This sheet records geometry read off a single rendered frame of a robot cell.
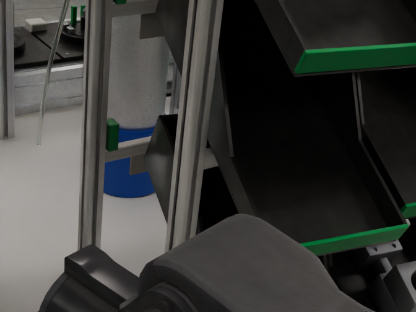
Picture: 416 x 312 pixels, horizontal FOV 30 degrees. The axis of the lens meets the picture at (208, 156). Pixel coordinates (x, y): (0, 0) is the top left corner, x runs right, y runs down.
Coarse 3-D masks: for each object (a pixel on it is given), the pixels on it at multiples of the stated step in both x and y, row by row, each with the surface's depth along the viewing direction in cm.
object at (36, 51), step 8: (16, 32) 203; (24, 32) 204; (16, 40) 193; (24, 40) 194; (32, 40) 200; (16, 48) 189; (24, 48) 193; (32, 48) 195; (40, 48) 195; (48, 48) 196; (16, 56) 189; (24, 56) 190; (32, 56) 190; (40, 56) 191; (48, 56) 191; (56, 56) 192; (16, 64) 185; (24, 64) 186; (32, 64) 187; (40, 64) 189
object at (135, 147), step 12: (132, 0) 75; (144, 0) 76; (156, 0) 76; (120, 12) 75; (132, 12) 75; (144, 12) 76; (120, 144) 83; (132, 144) 83; (144, 144) 84; (108, 156) 82; (120, 156) 83; (132, 156) 84; (204, 168) 66
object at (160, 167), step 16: (160, 128) 76; (160, 144) 77; (208, 144) 83; (144, 160) 82; (160, 160) 77; (160, 176) 78; (208, 176) 82; (160, 192) 78; (208, 192) 81; (224, 192) 82; (208, 208) 80; (224, 208) 81; (208, 224) 79; (320, 256) 76
